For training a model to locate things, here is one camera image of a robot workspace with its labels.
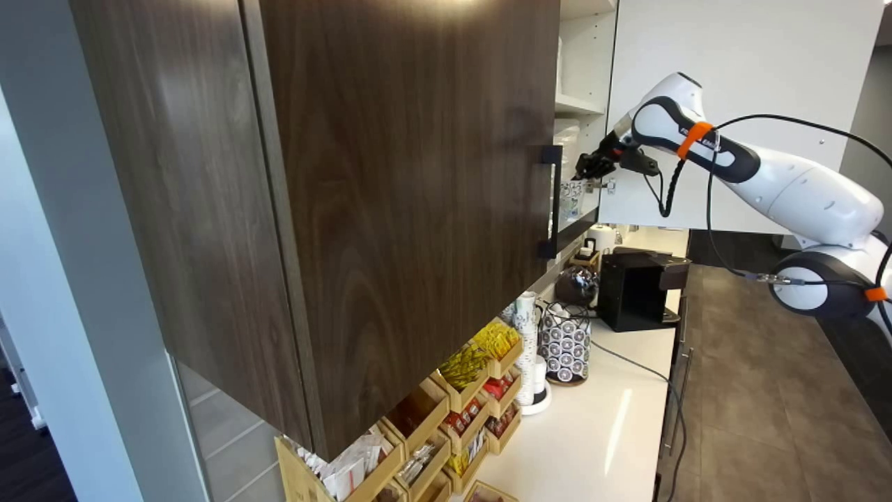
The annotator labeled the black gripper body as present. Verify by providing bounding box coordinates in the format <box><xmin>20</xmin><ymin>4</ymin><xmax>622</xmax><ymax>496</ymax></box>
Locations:
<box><xmin>573</xmin><ymin>133</ymin><xmax>660</xmax><ymax>179</ymax></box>

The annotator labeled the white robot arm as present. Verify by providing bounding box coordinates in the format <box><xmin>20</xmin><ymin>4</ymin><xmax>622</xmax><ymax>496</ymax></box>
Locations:
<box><xmin>573</xmin><ymin>73</ymin><xmax>892</xmax><ymax>330</ymax></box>

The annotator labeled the black coffee machine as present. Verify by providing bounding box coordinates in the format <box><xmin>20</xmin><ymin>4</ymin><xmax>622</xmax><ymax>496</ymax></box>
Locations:
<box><xmin>597</xmin><ymin>249</ymin><xmax>689</xmax><ymax>333</ymax></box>

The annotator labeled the white open cabinet door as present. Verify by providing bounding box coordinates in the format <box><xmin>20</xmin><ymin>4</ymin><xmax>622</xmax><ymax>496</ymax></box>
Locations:
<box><xmin>603</xmin><ymin>0</ymin><xmax>885</xmax><ymax>234</ymax></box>

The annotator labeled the dark wood upper cabinet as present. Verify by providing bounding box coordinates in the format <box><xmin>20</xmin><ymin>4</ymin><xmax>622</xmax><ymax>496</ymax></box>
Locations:
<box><xmin>69</xmin><ymin>0</ymin><xmax>561</xmax><ymax>457</ymax></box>

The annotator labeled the stack of paper cups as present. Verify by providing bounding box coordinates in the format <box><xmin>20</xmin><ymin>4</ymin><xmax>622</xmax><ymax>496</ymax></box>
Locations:
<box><xmin>512</xmin><ymin>294</ymin><xmax>538</xmax><ymax>408</ymax></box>

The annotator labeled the wooden tea bag organizer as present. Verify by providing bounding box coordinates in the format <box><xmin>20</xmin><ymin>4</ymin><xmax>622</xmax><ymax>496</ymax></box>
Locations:
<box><xmin>272</xmin><ymin>317</ymin><xmax>524</xmax><ymax>502</ymax></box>

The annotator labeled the black cabinet door handle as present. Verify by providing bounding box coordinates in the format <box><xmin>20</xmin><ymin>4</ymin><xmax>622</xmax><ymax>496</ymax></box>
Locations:
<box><xmin>536</xmin><ymin>146</ymin><xmax>562</xmax><ymax>260</ymax></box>

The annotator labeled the wire coffee pod holder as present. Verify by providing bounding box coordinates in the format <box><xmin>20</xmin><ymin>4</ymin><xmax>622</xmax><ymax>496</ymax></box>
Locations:
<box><xmin>538</xmin><ymin>305</ymin><xmax>590</xmax><ymax>386</ymax></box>

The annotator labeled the black power cable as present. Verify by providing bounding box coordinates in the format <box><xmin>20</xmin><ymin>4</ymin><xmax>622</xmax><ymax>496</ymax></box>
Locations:
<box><xmin>589</xmin><ymin>338</ymin><xmax>671</xmax><ymax>386</ymax></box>

